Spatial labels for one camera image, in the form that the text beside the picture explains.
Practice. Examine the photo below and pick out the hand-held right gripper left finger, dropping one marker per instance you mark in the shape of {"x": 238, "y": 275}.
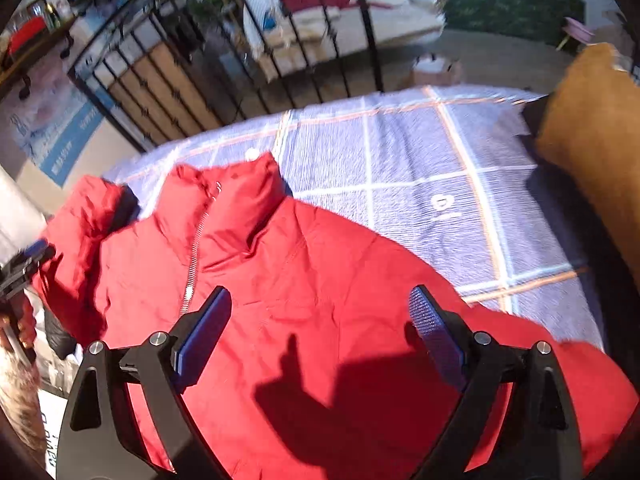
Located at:
{"x": 202, "y": 332}

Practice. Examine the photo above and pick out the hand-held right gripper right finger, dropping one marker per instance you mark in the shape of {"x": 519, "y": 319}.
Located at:
{"x": 437, "y": 332}

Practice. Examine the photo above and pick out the red puffer jacket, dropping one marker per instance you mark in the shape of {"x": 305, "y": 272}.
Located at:
{"x": 325, "y": 285}

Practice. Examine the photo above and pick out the wooden board panel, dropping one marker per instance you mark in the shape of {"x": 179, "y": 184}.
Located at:
{"x": 160, "y": 95}

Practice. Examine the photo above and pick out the white sofa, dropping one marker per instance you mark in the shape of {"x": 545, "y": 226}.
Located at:
{"x": 400, "y": 15}

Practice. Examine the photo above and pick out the dark cloth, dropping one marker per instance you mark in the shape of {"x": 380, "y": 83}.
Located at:
{"x": 59, "y": 335}

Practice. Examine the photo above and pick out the pink stool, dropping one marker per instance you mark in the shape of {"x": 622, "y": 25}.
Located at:
{"x": 577, "y": 32}

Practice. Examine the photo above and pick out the blue and white poster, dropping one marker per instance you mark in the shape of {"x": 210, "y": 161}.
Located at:
{"x": 55, "y": 135}

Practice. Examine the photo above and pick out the cardboard box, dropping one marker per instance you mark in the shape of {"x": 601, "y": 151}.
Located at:
{"x": 435, "y": 70}

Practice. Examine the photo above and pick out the black metal bed footboard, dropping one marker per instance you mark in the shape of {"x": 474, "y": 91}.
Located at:
{"x": 165, "y": 30}

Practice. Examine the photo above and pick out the red bin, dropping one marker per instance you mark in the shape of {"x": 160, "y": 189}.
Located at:
{"x": 27, "y": 32}

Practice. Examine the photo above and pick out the blue plaid bed sheet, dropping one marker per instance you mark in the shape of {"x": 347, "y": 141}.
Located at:
{"x": 410, "y": 160}

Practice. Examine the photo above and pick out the grey cushion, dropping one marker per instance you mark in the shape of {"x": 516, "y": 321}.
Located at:
{"x": 15, "y": 210}

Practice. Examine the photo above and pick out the brown furry cloth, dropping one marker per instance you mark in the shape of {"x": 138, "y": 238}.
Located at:
{"x": 20, "y": 405}

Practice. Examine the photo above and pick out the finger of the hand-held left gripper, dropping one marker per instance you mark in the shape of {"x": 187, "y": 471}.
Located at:
{"x": 25, "y": 270}

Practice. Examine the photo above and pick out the orange brown pillow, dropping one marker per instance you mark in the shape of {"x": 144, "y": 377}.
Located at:
{"x": 590, "y": 135}

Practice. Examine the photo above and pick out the desk with caster wheels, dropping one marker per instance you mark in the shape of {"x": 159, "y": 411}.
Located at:
{"x": 45, "y": 47}

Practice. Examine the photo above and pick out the green rug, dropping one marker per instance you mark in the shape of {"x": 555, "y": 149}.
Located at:
{"x": 505, "y": 0}

